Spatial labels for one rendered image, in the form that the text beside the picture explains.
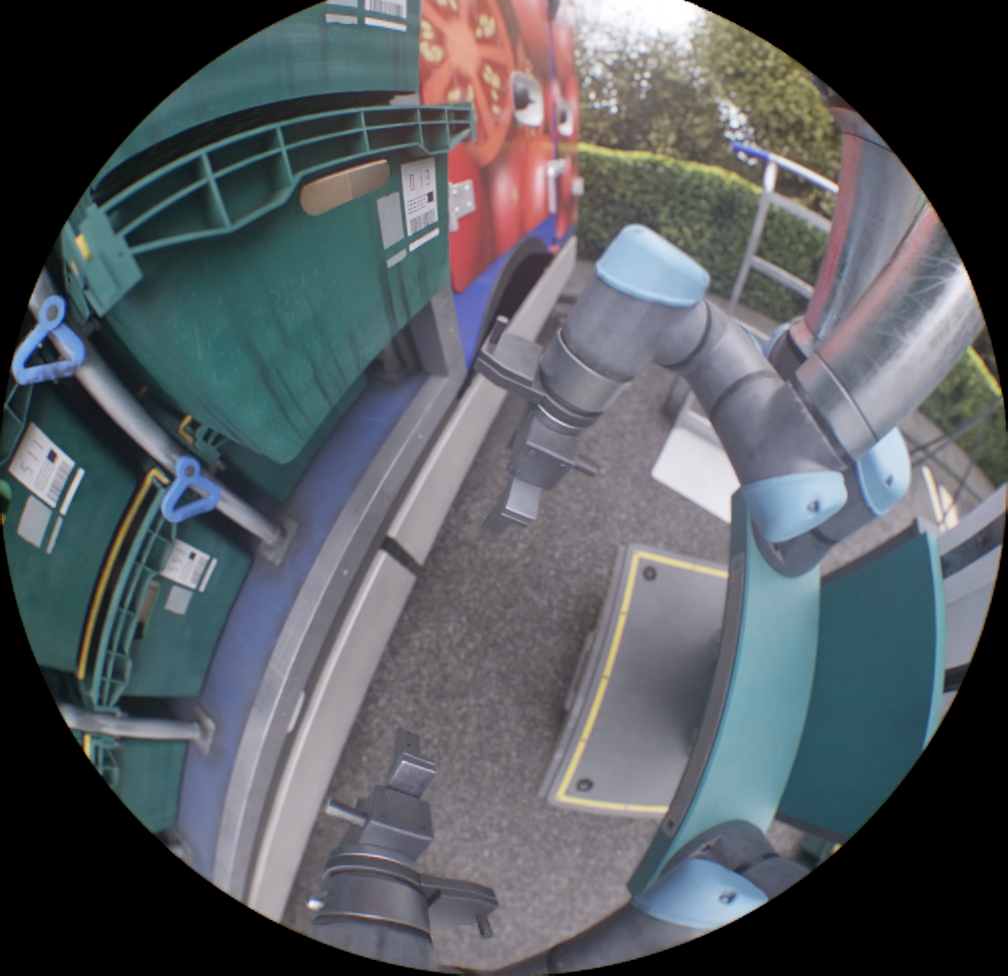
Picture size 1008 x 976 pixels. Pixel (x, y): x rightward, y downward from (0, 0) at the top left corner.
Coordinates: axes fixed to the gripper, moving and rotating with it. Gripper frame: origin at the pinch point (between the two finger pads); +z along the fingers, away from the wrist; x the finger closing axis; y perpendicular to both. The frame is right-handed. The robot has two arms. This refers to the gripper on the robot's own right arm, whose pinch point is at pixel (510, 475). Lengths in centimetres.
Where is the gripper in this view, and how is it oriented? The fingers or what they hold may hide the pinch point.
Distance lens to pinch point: 41.2
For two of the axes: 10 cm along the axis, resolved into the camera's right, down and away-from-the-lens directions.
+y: 9.1, 3.9, 1.6
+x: 2.2, -7.6, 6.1
